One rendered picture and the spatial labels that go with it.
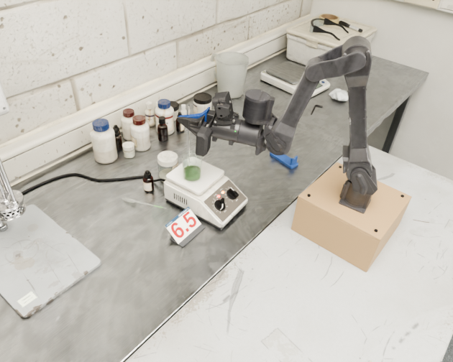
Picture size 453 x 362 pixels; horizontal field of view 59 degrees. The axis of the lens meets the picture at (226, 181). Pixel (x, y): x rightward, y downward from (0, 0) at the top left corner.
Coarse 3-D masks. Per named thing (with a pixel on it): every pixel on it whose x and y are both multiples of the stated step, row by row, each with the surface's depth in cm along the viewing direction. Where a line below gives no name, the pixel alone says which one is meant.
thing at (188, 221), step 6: (180, 216) 104; (186, 216) 105; (192, 216) 106; (174, 222) 103; (180, 222) 104; (186, 222) 105; (192, 222) 106; (198, 222) 107; (168, 228) 101; (174, 228) 102; (180, 228) 103; (186, 228) 104; (192, 228) 105; (174, 234) 101; (180, 234) 102
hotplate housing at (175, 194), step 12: (168, 180) 110; (168, 192) 110; (180, 192) 107; (192, 192) 106; (204, 192) 107; (180, 204) 110; (192, 204) 107; (204, 204) 104; (204, 216) 106; (216, 216) 104
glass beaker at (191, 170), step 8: (184, 152) 105; (192, 152) 106; (184, 160) 103; (192, 160) 108; (200, 160) 103; (184, 168) 105; (192, 168) 104; (200, 168) 105; (184, 176) 106; (192, 176) 105; (200, 176) 107
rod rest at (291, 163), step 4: (272, 156) 133; (276, 156) 132; (280, 156) 132; (284, 156) 132; (296, 156) 128; (280, 160) 130; (284, 160) 130; (288, 160) 130; (292, 160) 127; (296, 160) 129; (288, 164) 128; (292, 164) 128; (296, 164) 129; (292, 168) 128
